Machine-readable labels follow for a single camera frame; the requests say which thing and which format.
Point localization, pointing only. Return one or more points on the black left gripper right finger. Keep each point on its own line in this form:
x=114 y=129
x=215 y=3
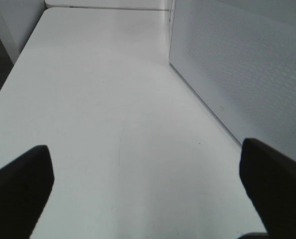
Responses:
x=269 y=179

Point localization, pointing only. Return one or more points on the white microwave door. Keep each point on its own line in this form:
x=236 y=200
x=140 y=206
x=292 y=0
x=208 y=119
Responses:
x=239 y=56

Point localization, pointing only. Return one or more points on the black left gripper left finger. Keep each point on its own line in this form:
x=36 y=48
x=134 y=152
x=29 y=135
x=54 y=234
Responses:
x=25 y=186

